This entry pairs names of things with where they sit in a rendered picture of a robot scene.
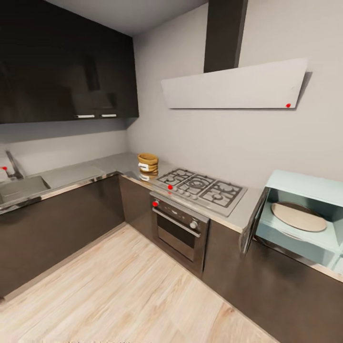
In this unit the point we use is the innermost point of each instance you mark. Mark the microwave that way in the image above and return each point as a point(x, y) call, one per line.
point(307, 206)

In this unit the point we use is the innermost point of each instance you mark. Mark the burner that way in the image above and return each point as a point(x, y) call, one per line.
point(213, 193)

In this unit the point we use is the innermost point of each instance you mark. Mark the popcorn bag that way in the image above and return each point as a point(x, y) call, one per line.
point(148, 162)

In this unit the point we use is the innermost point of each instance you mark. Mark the oven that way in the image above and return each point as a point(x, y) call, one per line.
point(182, 231)

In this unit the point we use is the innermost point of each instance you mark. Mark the range hood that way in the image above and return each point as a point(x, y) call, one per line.
point(223, 84)

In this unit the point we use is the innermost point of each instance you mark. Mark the drop in sink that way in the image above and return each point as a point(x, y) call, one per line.
point(23, 188)

